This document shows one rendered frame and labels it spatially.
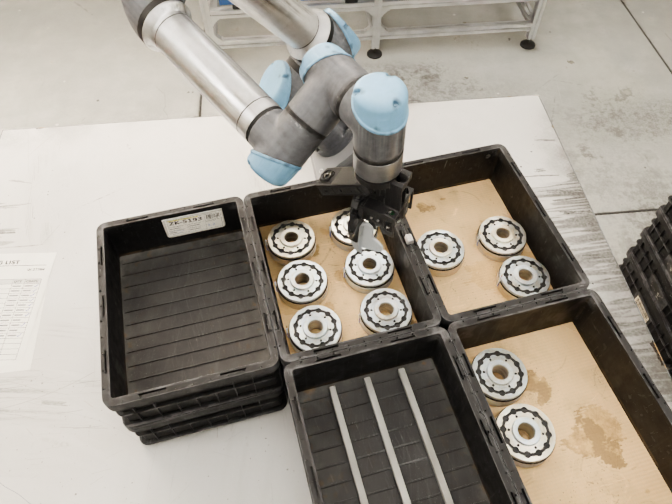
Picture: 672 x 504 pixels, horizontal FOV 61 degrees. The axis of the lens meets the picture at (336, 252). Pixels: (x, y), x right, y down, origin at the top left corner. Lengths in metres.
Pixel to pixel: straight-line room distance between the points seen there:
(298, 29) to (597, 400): 0.92
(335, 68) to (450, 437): 0.65
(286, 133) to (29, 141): 1.13
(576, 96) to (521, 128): 1.38
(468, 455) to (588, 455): 0.21
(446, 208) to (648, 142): 1.81
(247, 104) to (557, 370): 0.74
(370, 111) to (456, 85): 2.28
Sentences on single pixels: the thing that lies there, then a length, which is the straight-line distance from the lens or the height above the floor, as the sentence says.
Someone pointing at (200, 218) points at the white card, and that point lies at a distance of 1.23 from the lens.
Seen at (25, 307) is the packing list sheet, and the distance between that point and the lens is 1.49.
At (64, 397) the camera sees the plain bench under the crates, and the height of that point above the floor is 0.70.
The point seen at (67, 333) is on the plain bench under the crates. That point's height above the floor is 0.70.
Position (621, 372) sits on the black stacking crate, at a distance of 1.15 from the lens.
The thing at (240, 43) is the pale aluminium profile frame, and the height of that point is 0.13.
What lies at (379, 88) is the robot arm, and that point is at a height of 1.35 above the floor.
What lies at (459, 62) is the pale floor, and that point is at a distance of 3.18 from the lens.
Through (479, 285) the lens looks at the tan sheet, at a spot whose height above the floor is 0.83.
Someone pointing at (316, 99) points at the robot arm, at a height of 1.30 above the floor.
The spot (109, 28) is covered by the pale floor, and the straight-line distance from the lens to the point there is 3.59.
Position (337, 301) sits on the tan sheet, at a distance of 1.16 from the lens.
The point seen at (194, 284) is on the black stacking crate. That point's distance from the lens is 1.22.
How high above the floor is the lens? 1.83
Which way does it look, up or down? 55 degrees down
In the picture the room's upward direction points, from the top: straight up
